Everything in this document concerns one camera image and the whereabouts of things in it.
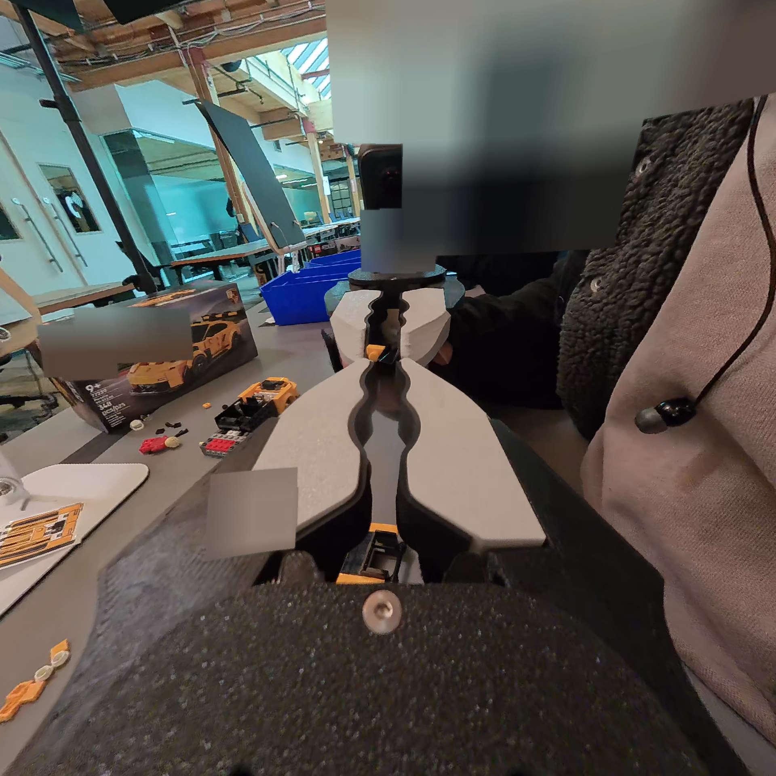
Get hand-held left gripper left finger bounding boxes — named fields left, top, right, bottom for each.
left=251, top=358, right=372, bottom=577

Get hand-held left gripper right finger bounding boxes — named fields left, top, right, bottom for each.
left=397, top=358, right=548, bottom=580

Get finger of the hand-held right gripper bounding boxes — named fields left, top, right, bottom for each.
left=394, top=285, right=452, bottom=366
left=329, top=290, right=392, bottom=369

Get orange black lego subassembly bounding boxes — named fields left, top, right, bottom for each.
left=336, top=523, right=408, bottom=586

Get lego car chassis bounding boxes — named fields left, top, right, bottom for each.
left=200, top=377, right=299, bottom=458

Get lego set box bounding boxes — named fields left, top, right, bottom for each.
left=36, top=280, right=258, bottom=435

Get scattered small lego pieces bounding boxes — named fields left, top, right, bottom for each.
left=0, top=639, right=72, bottom=723

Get blue plastic bin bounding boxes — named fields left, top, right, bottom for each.
left=261, top=250, right=365, bottom=326

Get black leaning panel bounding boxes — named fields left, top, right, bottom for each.
left=195, top=100, right=307, bottom=246

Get grey office desk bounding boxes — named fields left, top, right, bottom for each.
left=170, top=239, right=280, bottom=286

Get black earbud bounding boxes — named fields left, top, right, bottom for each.
left=635, top=94, right=776, bottom=434

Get black fleece jacket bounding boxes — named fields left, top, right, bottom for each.
left=555, top=97, right=759, bottom=440

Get beige sweatshirt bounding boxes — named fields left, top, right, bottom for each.
left=581, top=91, right=776, bottom=746

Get sticker sheet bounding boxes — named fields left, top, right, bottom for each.
left=0, top=502, right=84, bottom=569

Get black slanted pole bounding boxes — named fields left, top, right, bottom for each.
left=12, top=0, right=158, bottom=295

